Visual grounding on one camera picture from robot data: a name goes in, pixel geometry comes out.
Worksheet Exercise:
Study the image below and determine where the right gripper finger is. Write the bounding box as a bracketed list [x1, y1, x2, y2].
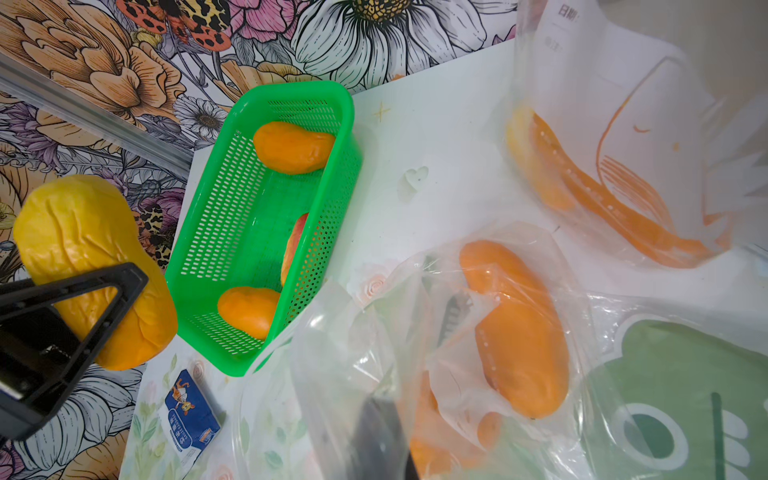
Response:
[350, 396, 420, 480]

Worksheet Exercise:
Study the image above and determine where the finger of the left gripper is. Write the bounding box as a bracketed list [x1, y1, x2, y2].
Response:
[1, 263, 148, 441]

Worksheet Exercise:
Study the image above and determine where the clear zip-top bag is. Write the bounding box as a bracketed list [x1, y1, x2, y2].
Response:
[233, 223, 767, 479]
[506, 1, 767, 268]

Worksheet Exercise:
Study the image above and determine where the orange mango bottom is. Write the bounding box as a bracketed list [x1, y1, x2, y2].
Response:
[217, 286, 280, 340]

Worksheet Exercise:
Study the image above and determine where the red yellow mango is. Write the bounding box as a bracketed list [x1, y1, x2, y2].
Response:
[280, 213, 308, 286]

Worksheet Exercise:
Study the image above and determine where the orange mango top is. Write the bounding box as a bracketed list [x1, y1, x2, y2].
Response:
[253, 121, 336, 175]

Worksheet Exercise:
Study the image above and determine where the blue white small packet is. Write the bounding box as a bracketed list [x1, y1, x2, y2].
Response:
[159, 369, 221, 479]

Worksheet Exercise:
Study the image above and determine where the green plastic basket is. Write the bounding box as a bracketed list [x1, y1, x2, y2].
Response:
[166, 81, 363, 377]

